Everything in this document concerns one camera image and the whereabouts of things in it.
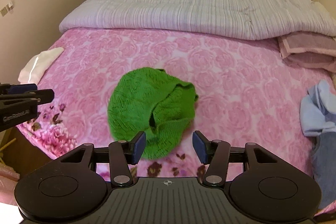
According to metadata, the green knitted sweater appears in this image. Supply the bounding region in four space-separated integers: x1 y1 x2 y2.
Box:
107 67 198 160

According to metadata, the pink floral bed blanket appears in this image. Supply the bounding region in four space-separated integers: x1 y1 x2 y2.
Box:
0 27 336 214

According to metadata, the blue denim garment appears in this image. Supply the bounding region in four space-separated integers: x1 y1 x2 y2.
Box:
311 132 335 209

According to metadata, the light blue shirt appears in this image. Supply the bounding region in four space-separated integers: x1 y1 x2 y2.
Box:
299 80 335 137

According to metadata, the mauve pillow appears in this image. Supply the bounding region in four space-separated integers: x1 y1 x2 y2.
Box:
277 32 336 73

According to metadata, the grey striped quilt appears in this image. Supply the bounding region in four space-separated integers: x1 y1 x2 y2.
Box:
59 0 335 40

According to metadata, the wall switch pair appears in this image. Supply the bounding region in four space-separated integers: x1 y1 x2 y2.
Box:
1 1 14 16

